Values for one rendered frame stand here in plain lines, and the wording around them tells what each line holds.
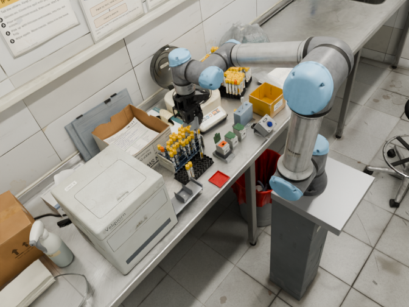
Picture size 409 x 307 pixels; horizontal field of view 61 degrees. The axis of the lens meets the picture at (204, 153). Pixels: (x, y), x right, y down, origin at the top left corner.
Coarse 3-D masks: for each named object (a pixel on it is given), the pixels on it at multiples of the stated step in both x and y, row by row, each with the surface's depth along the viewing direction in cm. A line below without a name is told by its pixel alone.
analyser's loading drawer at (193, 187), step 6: (192, 180) 144; (186, 186) 140; (192, 186) 143; (198, 186) 143; (174, 192) 138; (180, 192) 142; (186, 192) 141; (192, 192) 139; (174, 198) 140; (180, 198) 138; (186, 198) 139; (192, 198) 140; (174, 204) 138; (180, 204) 138; (186, 204) 138; (180, 210) 136
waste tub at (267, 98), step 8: (256, 88) 172; (264, 88) 178; (272, 88) 174; (280, 88) 170; (256, 96) 175; (264, 96) 181; (272, 96) 178; (280, 96) 166; (256, 104) 170; (264, 104) 166; (272, 104) 164; (280, 104) 170; (256, 112) 174; (264, 112) 169; (272, 112) 168
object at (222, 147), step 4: (220, 140) 154; (216, 144) 153; (220, 144) 152; (224, 144) 152; (228, 144) 153; (216, 148) 155; (220, 148) 152; (224, 148) 152; (228, 148) 154; (220, 152) 154; (224, 152) 152
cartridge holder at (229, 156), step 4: (212, 152) 158; (216, 152) 156; (228, 152) 154; (216, 156) 158; (220, 156) 155; (224, 156) 153; (228, 156) 156; (232, 156) 155; (224, 160) 155; (228, 160) 154
